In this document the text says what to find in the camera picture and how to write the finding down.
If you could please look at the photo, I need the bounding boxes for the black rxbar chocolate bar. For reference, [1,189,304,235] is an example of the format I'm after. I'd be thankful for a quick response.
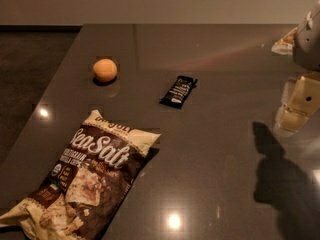
[159,75,198,109]

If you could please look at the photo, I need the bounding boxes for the brown sea salt chip bag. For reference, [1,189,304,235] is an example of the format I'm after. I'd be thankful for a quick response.
[0,110,159,240]

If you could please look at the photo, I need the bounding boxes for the light snack package far right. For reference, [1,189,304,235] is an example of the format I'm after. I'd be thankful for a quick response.
[271,27,297,55]

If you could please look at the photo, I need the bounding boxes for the orange round fruit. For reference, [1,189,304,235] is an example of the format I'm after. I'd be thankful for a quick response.
[93,59,118,82]

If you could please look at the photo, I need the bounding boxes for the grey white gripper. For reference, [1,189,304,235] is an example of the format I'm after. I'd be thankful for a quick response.
[273,0,320,137]

